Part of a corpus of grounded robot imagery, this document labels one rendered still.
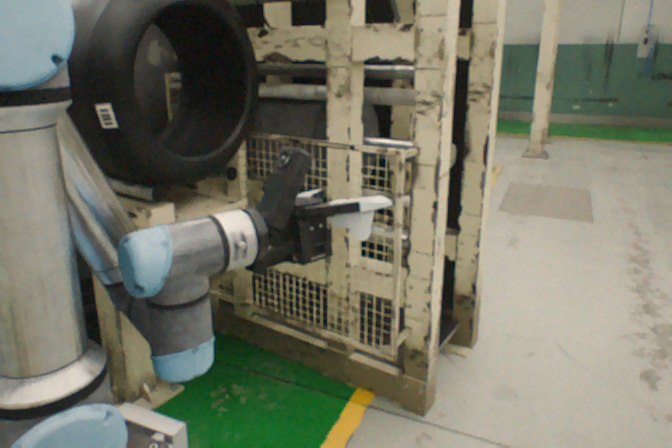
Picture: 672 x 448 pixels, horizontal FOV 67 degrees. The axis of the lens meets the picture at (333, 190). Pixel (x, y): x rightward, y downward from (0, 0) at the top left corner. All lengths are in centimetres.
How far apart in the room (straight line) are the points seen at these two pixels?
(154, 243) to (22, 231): 14
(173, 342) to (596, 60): 996
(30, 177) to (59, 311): 13
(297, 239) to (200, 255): 14
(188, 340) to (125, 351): 140
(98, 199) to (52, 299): 17
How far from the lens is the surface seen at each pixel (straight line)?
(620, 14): 1044
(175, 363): 66
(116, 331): 200
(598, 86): 1035
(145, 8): 139
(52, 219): 54
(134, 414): 101
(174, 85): 205
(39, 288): 55
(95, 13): 139
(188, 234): 61
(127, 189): 153
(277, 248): 68
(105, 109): 133
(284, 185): 67
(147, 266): 59
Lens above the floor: 128
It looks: 15 degrees down
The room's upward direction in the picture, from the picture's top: straight up
